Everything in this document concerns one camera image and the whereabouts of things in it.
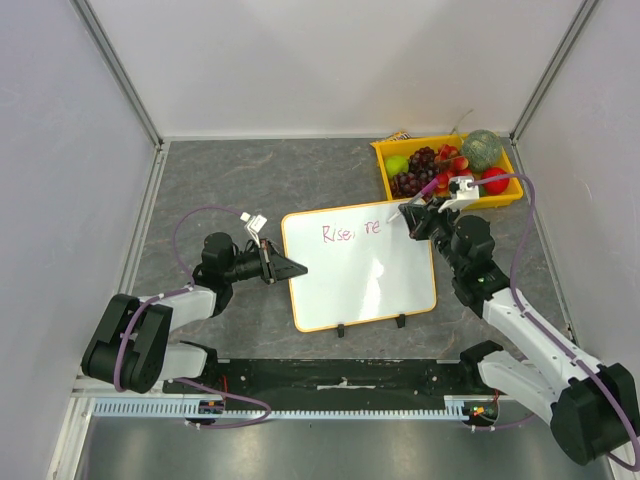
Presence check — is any dark purple grape bunch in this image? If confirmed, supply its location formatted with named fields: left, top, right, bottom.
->
left=389, top=170, right=436, bottom=199

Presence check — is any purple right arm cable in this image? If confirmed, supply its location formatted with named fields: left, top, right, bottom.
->
left=467, top=173, right=640, bottom=470

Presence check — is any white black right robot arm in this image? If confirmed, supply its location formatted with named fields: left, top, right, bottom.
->
left=398, top=200, right=639, bottom=472

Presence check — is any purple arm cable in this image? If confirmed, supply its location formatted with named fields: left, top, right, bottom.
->
left=467, top=173, right=640, bottom=470
left=113, top=206, right=274, bottom=431

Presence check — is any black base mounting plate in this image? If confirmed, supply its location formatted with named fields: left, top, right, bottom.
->
left=194, top=359, right=494, bottom=407

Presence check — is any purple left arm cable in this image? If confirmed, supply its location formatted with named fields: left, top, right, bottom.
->
left=113, top=206, right=274, bottom=431

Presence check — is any yellow plastic fruit tray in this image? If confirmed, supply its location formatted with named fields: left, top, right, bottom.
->
left=370, top=133, right=524, bottom=210

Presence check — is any white purple marker pen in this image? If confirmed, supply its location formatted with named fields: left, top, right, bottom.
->
left=387, top=178, right=439, bottom=223

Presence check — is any yellow snack packet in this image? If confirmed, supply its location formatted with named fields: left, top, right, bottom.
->
left=383, top=130, right=412, bottom=142

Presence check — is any yellow-framed whiteboard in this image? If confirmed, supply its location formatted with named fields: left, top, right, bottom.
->
left=281, top=201, right=437, bottom=333

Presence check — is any red apple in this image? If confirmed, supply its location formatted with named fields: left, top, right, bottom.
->
left=481, top=167, right=510, bottom=196

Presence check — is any white slotted cable duct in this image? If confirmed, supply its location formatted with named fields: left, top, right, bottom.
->
left=91, top=395, right=497, bottom=422

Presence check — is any green netted melon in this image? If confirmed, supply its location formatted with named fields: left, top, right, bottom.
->
left=460, top=129, right=502, bottom=173

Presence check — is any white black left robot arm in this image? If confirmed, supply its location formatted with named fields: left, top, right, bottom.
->
left=81, top=232, right=308, bottom=393

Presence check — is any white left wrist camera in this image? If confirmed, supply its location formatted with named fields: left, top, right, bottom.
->
left=240, top=212, right=267, bottom=245

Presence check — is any green apple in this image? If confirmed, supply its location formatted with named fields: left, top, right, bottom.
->
left=384, top=155, right=409, bottom=178

